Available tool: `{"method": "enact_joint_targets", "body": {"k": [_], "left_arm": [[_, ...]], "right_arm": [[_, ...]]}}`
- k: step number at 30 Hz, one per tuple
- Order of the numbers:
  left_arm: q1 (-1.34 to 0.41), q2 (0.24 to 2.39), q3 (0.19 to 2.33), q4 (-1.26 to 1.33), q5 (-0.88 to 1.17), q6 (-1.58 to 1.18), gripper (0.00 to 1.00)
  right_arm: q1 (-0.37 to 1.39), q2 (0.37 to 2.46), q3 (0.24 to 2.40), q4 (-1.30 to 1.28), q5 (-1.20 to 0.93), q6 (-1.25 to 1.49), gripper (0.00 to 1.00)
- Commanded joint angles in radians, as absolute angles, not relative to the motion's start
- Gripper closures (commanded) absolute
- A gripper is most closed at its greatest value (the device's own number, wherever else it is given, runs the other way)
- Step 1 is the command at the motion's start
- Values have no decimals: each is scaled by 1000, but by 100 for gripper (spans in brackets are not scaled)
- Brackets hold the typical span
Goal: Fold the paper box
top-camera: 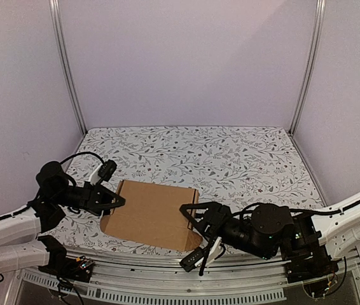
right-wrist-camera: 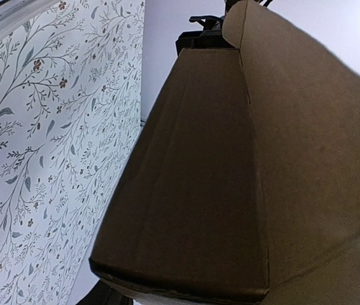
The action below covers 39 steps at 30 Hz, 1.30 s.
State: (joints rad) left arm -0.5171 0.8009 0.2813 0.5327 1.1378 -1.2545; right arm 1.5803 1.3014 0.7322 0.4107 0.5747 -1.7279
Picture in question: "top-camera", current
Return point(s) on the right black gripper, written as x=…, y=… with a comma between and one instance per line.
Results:
x=213, y=218

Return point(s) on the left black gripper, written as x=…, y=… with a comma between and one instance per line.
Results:
x=91, y=197

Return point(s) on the brown cardboard box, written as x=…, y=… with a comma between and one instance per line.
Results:
x=151, y=216

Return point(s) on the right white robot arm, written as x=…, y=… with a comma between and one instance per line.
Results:
x=310, y=242

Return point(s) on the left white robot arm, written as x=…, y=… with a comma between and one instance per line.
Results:
x=24, y=238

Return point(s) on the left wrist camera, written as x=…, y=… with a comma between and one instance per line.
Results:
x=103, y=172

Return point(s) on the aluminium front rail frame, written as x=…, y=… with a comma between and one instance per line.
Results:
x=120, y=278

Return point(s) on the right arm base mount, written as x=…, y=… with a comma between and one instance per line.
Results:
x=317, y=267

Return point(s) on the left aluminium corner post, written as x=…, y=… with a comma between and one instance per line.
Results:
x=66, y=67

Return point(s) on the aluminium corner post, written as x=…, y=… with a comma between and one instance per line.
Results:
x=309, y=67
x=66, y=67

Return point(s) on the right aluminium corner post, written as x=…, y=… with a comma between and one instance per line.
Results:
x=309, y=67

